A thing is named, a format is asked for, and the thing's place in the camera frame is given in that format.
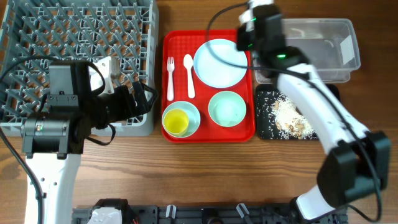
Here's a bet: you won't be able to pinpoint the black waste tray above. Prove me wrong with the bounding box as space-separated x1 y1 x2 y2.
255 83 340 141

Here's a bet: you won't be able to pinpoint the brown food scraps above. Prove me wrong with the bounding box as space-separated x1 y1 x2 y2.
273 100 305 139

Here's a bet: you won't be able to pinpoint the white rice pile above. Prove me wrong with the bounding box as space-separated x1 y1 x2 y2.
257 90 315 140

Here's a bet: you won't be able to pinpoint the white plastic fork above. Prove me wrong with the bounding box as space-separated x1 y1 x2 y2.
167 57 175 101

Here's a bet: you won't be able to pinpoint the light blue plate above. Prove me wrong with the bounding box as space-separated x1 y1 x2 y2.
193 39 248 88

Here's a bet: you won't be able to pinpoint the grey dishwasher rack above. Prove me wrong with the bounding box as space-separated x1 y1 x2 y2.
1 0 159 136

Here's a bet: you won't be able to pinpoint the red plastic tray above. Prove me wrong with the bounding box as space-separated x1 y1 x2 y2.
161 30 256 144

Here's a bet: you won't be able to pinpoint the mint green bowl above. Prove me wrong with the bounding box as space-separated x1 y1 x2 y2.
208 91 247 128

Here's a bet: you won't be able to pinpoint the clear plastic bin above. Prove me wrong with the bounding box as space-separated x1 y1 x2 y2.
252 18 361 84

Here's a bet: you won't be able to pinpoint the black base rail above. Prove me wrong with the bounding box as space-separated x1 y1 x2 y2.
71 199 348 224

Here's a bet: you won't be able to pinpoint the white plastic spoon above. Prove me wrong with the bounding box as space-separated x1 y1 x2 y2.
183 54 195 98

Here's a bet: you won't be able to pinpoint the light blue bowl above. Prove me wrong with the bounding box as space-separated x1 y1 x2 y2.
162 101 201 138

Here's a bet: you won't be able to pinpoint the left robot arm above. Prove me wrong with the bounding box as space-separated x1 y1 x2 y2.
21 60 158 223

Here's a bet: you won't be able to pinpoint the yellow plastic cup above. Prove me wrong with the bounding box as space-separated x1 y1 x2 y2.
163 109 189 136

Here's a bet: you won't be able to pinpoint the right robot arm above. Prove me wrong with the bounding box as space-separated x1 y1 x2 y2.
236 24 392 223

